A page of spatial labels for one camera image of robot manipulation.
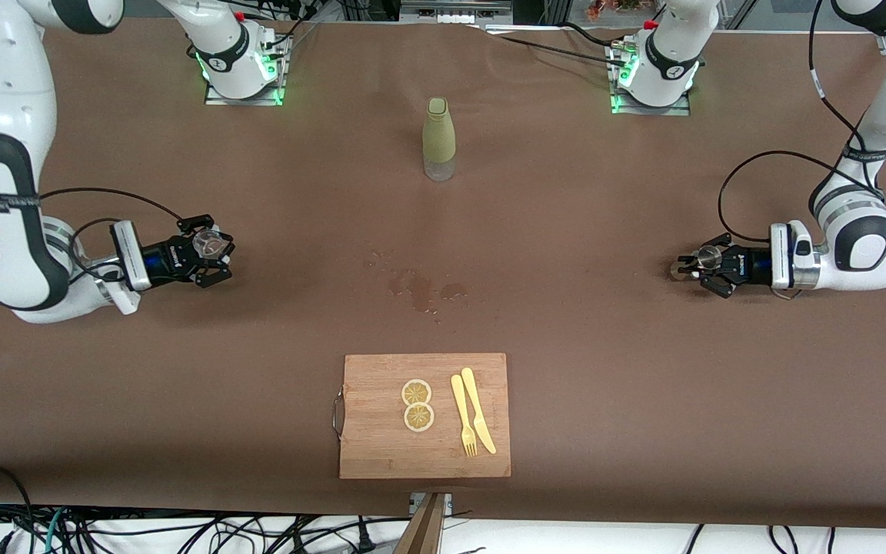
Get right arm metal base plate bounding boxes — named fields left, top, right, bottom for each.
left=204, top=35, right=291, bottom=107

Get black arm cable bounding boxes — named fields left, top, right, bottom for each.
left=0, top=187, right=187, bottom=296
left=717, top=0, right=886, bottom=247

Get clear glass cup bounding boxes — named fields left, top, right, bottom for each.
left=192, top=228, right=229, bottom=260

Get green sleeved glass bottle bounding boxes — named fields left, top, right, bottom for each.
left=421, top=97, right=458, bottom=182

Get teal floor cable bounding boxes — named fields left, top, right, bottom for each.
left=42, top=506, right=68, bottom=554

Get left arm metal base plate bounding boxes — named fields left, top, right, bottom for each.
left=608, top=42, right=692, bottom=117

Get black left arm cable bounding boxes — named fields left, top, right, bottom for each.
left=717, top=0, right=886, bottom=247

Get tangled black floor cables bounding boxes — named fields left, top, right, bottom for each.
left=0, top=504, right=382, bottom=554

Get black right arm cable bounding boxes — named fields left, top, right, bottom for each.
left=0, top=187, right=187, bottom=296

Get yellow plastic fork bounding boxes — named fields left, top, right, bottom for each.
left=451, top=374, right=479, bottom=458

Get bamboo cutting board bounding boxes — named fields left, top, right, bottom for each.
left=332, top=353, right=512, bottom=480

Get wooden post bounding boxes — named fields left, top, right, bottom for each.
left=393, top=492, right=448, bottom=554

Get brown table cover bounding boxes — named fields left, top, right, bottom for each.
left=0, top=14, right=886, bottom=532

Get steel measuring jigger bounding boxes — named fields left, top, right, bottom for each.
left=670, top=245, right=725, bottom=282

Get black cable across table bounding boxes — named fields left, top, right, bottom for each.
left=489, top=22, right=632, bottom=70

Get metal bracket under post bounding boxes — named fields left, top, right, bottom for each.
left=409, top=492, right=454, bottom=515

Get yellow plastic knife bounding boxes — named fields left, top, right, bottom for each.
left=461, top=367, right=498, bottom=455

